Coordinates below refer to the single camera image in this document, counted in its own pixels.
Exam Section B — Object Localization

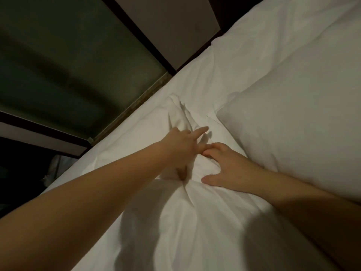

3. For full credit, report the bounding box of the person's right hand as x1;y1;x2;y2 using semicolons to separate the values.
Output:
200;142;266;194

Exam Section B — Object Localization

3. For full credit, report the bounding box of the person's left hand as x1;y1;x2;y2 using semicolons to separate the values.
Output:
161;126;210;181

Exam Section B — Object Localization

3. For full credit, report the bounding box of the white duvet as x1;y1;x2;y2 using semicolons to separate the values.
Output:
70;94;339;271

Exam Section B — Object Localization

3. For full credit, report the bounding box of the white pillow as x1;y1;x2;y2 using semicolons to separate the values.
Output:
216;14;361;202

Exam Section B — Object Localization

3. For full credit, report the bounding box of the white bed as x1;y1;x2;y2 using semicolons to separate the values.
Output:
42;0;361;271

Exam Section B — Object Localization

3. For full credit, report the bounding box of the person's left forearm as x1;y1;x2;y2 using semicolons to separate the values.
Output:
0;141;181;271

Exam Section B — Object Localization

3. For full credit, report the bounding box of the person's right forearm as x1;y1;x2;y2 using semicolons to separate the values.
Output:
256;169;361;271

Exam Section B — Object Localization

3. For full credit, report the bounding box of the dark wooden wall panel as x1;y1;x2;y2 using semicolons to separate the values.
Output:
206;0;268;33

